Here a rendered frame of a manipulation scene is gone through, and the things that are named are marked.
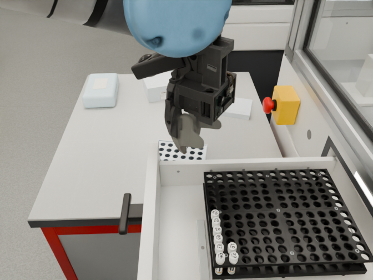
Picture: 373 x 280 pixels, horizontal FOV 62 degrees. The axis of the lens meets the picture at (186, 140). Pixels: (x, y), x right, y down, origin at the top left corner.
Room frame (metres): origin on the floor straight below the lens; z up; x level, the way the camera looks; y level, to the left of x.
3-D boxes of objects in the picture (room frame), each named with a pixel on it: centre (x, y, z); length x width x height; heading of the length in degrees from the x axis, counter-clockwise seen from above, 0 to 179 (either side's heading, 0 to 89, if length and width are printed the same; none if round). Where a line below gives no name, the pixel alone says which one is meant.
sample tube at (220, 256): (0.22, -0.05, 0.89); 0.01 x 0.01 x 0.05
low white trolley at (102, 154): (0.71, 0.05, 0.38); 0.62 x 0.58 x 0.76; 2
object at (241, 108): (0.79, -0.13, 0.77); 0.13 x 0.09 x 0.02; 75
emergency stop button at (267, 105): (0.64, -0.20, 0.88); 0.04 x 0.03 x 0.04; 2
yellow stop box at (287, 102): (0.64, -0.24, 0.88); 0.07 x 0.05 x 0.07; 2
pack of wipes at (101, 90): (0.87, 0.27, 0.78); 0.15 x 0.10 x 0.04; 4
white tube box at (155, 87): (0.88, 0.07, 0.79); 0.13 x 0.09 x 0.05; 108
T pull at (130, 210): (0.30, 0.08, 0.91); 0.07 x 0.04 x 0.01; 2
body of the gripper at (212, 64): (0.41, -0.02, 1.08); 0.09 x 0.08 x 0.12; 56
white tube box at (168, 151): (0.55, 0.02, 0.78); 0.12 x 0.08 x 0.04; 81
